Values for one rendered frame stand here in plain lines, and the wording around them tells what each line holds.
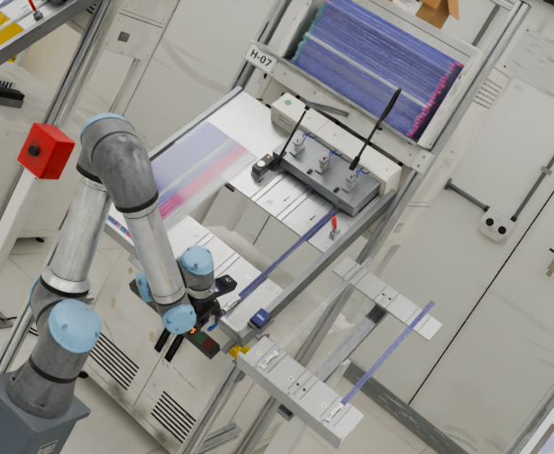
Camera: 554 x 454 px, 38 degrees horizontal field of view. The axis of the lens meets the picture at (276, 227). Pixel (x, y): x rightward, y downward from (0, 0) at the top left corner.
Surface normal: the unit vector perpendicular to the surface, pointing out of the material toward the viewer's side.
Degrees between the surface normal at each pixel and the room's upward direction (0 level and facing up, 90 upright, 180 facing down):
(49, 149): 90
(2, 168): 90
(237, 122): 45
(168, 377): 90
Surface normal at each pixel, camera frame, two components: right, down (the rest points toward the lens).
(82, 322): 0.53, -0.76
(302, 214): 0.01, -0.58
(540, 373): -0.47, 0.01
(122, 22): 0.74, 0.55
